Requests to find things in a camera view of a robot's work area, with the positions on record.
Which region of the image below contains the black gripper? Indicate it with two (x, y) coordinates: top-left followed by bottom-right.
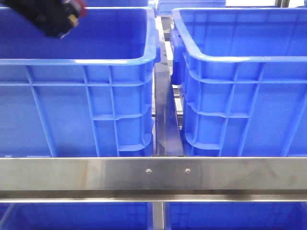
(3, 0), (79, 38)

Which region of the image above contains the red push button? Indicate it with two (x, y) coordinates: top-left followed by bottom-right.
(71, 0), (86, 18)

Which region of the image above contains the blue crate rear left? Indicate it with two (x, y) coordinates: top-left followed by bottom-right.
(85, 0), (156, 8)

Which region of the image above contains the large blue crate left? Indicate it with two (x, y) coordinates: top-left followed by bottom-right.
(0, 7), (160, 158)

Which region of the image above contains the large blue crate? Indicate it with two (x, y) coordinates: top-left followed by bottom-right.
(171, 8), (307, 157)
(0, 7), (160, 158)

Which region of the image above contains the blue crate rear right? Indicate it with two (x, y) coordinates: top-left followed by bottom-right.
(157, 0), (226, 15)

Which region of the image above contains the steel centre divider bar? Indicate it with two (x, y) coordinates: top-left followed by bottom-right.
(154, 16), (184, 157)

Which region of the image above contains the large blue crate right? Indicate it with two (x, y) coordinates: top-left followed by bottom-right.
(171, 8), (307, 157)

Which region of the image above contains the blue crate lower left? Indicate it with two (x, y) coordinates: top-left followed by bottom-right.
(0, 203), (153, 230)

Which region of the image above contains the blue crate lower right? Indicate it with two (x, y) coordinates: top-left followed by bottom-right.
(166, 202), (307, 230)

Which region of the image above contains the steel shelf front rail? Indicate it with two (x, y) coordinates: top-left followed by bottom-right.
(0, 157), (307, 203)

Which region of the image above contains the steel lower vertical post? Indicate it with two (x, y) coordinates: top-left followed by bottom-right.
(153, 202), (166, 230)

